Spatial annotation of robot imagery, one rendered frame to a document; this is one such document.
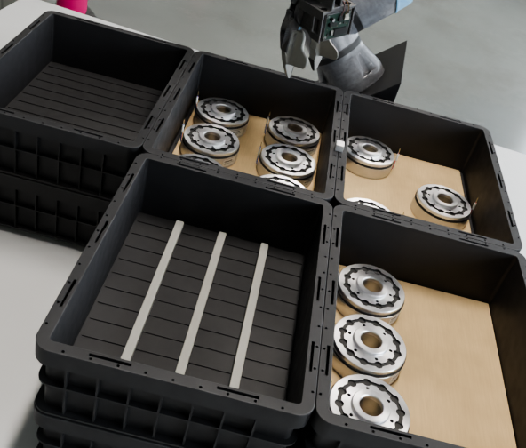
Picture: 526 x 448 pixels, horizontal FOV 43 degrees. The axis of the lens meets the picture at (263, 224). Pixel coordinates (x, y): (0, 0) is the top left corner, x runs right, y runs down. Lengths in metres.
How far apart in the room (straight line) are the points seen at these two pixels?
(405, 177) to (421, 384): 0.52
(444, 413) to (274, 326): 0.25
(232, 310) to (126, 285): 0.15
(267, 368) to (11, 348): 0.37
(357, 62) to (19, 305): 0.87
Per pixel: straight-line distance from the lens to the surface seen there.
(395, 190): 1.29
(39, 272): 1.14
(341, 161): 1.12
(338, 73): 1.52
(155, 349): 0.87
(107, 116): 1.30
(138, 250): 1.00
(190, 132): 1.23
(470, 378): 0.99
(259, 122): 1.37
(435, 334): 1.03
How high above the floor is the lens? 1.49
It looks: 37 degrees down
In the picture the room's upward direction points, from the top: 16 degrees clockwise
